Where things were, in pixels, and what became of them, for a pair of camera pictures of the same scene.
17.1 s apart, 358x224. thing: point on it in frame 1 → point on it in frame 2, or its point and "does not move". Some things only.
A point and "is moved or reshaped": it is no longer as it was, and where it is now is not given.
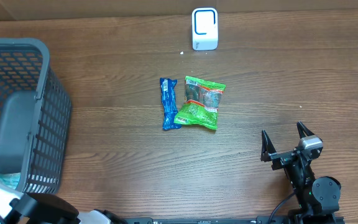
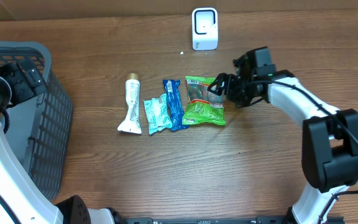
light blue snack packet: [10, 180] is moved or reshaped
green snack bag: [202, 99] is moved or reshaped
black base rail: [205, 220] does not move
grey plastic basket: [23, 102] does not move
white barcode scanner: [204, 23] does not move
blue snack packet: [168, 88] is moved or reshaped
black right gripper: [267, 153] → [227, 88]
